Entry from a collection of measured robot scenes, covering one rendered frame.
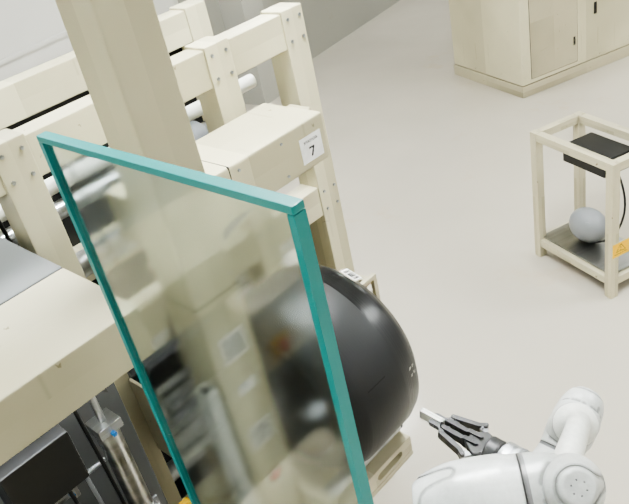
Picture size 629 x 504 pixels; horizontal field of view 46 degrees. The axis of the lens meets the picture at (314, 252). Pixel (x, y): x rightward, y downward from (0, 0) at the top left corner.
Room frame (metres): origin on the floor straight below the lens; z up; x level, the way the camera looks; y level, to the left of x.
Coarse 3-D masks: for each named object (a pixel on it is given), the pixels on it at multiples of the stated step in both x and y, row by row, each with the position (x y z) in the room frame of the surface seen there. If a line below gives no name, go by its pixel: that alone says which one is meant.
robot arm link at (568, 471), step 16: (528, 464) 0.84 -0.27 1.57; (544, 464) 0.83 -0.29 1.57; (560, 464) 0.80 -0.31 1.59; (576, 464) 0.80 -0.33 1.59; (592, 464) 0.81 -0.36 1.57; (528, 480) 0.81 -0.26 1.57; (544, 480) 0.79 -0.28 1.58; (560, 480) 0.78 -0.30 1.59; (576, 480) 0.77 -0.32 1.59; (592, 480) 0.77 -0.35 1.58; (528, 496) 0.79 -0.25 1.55; (544, 496) 0.78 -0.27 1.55; (560, 496) 0.76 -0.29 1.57; (576, 496) 0.76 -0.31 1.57; (592, 496) 0.75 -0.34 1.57
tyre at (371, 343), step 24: (336, 288) 1.64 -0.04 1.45; (360, 288) 1.65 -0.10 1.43; (336, 312) 1.57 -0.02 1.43; (360, 312) 1.57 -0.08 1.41; (384, 312) 1.59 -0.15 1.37; (336, 336) 1.50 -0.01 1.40; (360, 336) 1.51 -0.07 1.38; (384, 336) 1.53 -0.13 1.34; (360, 360) 1.47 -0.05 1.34; (384, 360) 1.49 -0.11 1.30; (408, 360) 1.52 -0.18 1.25; (360, 384) 1.42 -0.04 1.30; (384, 384) 1.45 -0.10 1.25; (408, 384) 1.50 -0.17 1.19; (360, 408) 1.40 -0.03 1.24; (384, 408) 1.43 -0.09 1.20; (408, 408) 1.50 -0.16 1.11; (360, 432) 1.40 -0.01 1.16; (384, 432) 1.43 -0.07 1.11
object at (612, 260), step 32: (544, 128) 3.64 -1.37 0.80; (576, 128) 3.71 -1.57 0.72; (608, 128) 3.49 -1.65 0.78; (576, 160) 3.41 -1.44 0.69; (608, 160) 3.14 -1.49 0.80; (576, 192) 3.72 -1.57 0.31; (608, 192) 3.10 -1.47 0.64; (544, 224) 3.61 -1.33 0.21; (576, 224) 3.44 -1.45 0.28; (608, 224) 3.10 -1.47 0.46; (576, 256) 3.36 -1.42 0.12; (608, 256) 3.09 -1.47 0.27; (608, 288) 3.09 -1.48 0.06
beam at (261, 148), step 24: (240, 120) 2.14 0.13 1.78; (264, 120) 2.09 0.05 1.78; (288, 120) 2.05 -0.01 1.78; (312, 120) 2.04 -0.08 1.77; (216, 144) 2.00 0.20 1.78; (240, 144) 1.96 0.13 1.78; (264, 144) 1.92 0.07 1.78; (288, 144) 1.97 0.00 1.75; (216, 168) 1.83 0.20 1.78; (240, 168) 1.85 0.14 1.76; (264, 168) 1.90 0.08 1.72; (288, 168) 1.95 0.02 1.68
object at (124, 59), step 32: (64, 0) 1.45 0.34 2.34; (96, 0) 1.39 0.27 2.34; (128, 0) 1.43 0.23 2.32; (96, 32) 1.39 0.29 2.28; (128, 32) 1.42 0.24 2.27; (160, 32) 1.46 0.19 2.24; (96, 64) 1.42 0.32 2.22; (128, 64) 1.40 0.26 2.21; (160, 64) 1.45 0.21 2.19; (96, 96) 1.46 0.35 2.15; (128, 96) 1.39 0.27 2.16; (160, 96) 1.43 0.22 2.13; (128, 128) 1.40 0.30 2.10; (160, 128) 1.42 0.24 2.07; (160, 160) 1.40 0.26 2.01; (192, 160) 1.45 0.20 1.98
